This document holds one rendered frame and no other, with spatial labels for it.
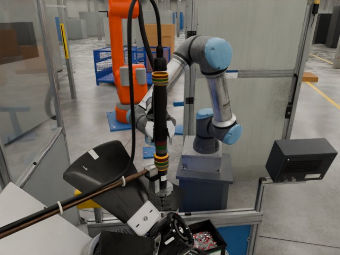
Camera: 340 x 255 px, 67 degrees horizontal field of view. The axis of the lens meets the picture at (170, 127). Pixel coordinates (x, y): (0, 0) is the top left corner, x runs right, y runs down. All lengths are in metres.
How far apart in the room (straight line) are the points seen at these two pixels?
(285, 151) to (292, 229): 1.57
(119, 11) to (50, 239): 3.99
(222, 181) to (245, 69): 1.51
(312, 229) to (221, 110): 1.90
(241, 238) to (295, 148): 0.60
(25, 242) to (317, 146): 1.21
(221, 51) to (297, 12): 1.84
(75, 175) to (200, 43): 0.68
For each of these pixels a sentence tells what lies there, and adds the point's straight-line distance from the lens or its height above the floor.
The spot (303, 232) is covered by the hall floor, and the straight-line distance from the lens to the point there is 2.79.
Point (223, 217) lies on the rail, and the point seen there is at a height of 0.84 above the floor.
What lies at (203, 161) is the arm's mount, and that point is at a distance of 1.43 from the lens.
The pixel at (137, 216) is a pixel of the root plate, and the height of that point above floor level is 1.26.
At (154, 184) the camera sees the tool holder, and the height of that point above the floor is 1.34.
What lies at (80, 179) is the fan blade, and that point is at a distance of 0.77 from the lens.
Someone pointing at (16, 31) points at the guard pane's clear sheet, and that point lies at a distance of 1.69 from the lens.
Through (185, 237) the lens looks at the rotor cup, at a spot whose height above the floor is 1.21.
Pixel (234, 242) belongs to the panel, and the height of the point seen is 0.64.
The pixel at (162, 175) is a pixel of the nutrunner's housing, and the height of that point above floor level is 1.36.
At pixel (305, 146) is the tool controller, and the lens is 1.36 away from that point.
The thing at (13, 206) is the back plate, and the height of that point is 1.33.
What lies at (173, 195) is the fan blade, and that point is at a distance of 1.01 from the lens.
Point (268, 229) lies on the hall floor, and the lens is 2.69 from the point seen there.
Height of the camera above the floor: 1.80
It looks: 23 degrees down
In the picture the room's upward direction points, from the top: straight up
